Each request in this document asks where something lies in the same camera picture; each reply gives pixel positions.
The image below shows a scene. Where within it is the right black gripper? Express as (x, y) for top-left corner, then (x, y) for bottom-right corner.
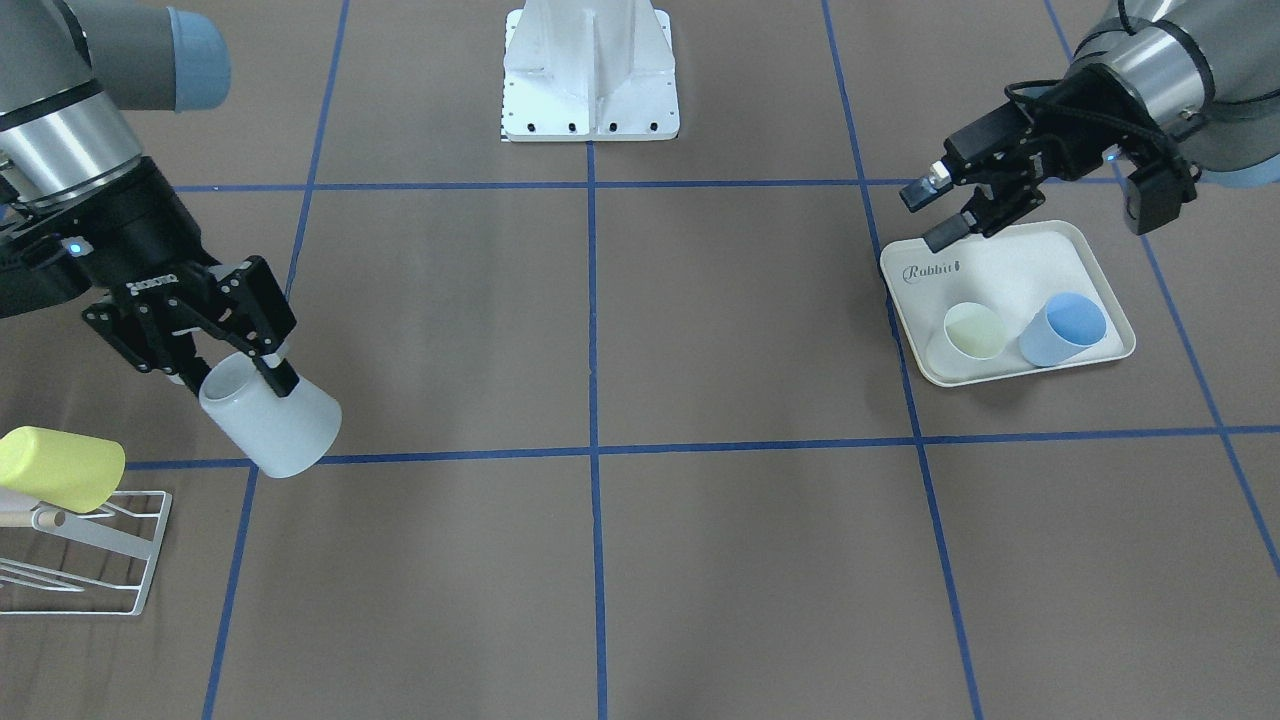
(1, 158), (301, 398)

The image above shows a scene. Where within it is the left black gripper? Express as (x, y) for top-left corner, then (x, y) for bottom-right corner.
(899, 65), (1151, 252)

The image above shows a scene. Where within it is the grey plastic cup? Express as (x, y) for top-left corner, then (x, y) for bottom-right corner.
(198, 354), (342, 478)

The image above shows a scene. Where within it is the pale cream cup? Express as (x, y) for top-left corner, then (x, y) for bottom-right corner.
(924, 302), (1009, 382)

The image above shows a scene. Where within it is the blue cup front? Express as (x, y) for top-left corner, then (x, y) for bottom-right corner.
(1018, 292), (1108, 366)

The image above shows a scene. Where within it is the yellow plastic cup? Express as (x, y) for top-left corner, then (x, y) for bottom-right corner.
(1, 427), (125, 514)

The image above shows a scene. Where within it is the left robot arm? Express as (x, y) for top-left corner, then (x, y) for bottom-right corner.
(900, 1), (1279, 252)

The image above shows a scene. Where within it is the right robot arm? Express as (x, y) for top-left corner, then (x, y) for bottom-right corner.
(1, 1), (300, 398)

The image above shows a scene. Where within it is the white plastic tray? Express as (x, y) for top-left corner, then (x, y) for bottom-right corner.
(879, 220), (1137, 387)

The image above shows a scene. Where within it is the black camera cable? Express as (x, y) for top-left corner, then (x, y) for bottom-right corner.
(1005, 0), (1201, 181)

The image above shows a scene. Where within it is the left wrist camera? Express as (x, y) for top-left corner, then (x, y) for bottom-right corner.
(1124, 154), (1198, 234)

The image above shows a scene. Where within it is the white wire cup rack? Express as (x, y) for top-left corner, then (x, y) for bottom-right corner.
(3, 489), (174, 618)

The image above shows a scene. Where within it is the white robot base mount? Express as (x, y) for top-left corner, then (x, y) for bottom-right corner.
(500, 1), (681, 143)

